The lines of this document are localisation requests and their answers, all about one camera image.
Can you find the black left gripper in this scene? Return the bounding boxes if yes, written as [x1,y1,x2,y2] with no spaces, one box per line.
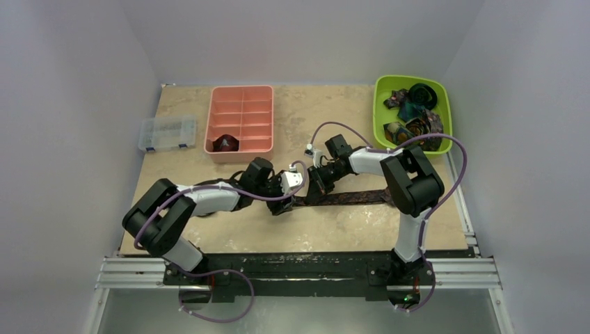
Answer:
[253,170,294,214]

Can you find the brown patterned necktie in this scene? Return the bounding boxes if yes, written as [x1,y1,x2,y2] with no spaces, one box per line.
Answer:
[293,188,395,207]

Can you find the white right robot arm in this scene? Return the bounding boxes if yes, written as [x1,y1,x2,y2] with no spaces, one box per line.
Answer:
[303,134,445,283]

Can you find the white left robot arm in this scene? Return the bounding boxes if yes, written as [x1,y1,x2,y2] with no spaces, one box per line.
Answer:
[122,157,305,285]

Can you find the colourful ties pile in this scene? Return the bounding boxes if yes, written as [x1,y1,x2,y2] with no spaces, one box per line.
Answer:
[383,88,444,145]

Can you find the dark red rolled tie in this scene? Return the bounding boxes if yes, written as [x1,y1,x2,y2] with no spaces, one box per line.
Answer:
[212,134,239,152]

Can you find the pink compartment tray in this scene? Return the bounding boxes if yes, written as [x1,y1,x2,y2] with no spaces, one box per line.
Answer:
[204,85,274,164]

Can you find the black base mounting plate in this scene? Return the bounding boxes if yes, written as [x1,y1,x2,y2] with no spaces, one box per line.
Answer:
[163,250,437,305]

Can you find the green plastic bin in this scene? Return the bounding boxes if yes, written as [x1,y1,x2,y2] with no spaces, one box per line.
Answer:
[372,74,454,149]

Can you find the clear plastic organizer box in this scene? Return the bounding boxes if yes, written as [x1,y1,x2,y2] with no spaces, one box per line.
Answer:
[138,115,197,153]

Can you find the dark green rolled tie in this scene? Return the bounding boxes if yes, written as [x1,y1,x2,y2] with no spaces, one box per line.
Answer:
[408,83,438,110]

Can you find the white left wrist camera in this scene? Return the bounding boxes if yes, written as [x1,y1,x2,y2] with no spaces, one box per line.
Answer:
[280,170,304,196]

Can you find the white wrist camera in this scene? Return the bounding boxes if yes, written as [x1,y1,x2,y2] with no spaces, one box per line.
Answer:
[304,143,324,168]
[280,170,304,196]

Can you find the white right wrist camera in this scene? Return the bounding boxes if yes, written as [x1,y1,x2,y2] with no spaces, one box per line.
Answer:
[304,143,324,168]

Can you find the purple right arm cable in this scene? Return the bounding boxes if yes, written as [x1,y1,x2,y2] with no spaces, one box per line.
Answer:
[310,121,468,315]

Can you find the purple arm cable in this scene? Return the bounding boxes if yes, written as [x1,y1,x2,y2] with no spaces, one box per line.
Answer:
[134,160,309,322]
[310,121,468,315]

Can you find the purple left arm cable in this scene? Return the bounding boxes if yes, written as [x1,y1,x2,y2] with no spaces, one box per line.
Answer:
[134,160,309,322]

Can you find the aluminium frame rail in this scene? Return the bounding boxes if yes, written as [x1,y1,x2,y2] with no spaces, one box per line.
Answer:
[87,152,515,334]

